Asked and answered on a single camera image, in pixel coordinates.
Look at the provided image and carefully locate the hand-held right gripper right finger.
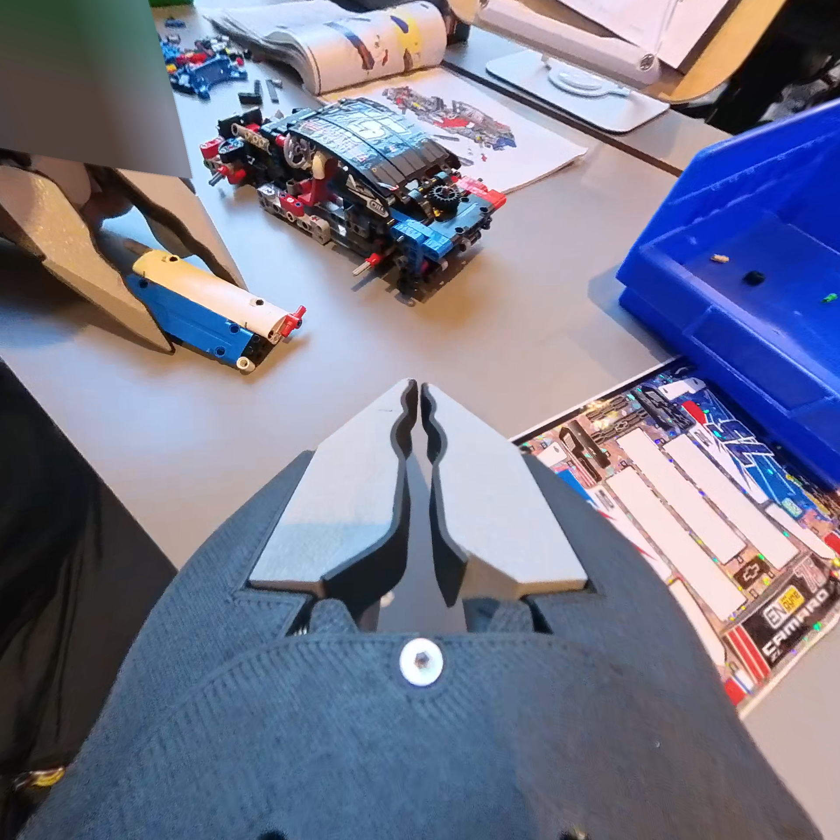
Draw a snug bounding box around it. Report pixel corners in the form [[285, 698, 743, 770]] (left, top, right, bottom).
[[420, 382, 589, 608]]

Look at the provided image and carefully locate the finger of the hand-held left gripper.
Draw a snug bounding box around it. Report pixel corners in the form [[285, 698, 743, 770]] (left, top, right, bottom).
[[0, 164, 175, 355], [118, 171, 247, 290]]

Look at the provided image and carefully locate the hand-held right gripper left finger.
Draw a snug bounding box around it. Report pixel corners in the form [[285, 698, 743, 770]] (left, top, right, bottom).
[[247, 378, 421, 623]]

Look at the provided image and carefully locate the white blue brick door panel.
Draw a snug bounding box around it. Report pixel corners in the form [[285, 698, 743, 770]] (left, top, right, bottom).
[[125, 249, 308, 375]]

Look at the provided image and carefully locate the grey desk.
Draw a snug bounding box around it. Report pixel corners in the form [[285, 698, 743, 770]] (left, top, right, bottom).
[[0, 13, 840, 840]]

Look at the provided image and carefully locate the pile of loose brick pieces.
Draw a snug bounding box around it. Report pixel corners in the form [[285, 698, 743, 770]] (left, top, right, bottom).
[[161, 16, 250, 101]]

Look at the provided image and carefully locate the toy brick race car model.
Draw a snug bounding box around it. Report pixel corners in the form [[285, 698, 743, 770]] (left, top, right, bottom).
[[200, 97, 508, 308]]

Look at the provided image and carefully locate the colourful sticker sheet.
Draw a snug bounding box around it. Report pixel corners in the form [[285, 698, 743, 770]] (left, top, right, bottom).
[[512, 357, 840, 710]]

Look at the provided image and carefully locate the person's black jacket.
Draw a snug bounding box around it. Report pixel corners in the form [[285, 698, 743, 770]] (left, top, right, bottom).
[[0, 357, 178, 840]]

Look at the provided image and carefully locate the open white instruction booklet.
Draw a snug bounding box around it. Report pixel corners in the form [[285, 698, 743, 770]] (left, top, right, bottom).
[[200, 0, 588, 196]]

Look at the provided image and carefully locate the blue plastic bin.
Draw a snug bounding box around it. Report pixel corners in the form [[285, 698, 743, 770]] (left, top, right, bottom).
[[616, 98, 840, 490]]

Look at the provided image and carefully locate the wooden board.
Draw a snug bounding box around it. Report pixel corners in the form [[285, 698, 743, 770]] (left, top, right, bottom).
[[650, 0, 788, 106]]

